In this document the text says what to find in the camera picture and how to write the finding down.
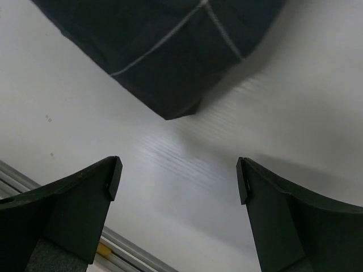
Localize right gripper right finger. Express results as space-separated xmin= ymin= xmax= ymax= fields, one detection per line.
xmin=237 ymin=158 xmax=362 ymax=271

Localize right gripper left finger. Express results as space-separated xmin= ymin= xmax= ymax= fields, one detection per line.
xmin=1 ymin=156 xmax=123 ymax=271

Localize dark checked cloth placemat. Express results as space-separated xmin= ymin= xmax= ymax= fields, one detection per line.
xmin=35 ymin=0 xmax=285 ymax=120

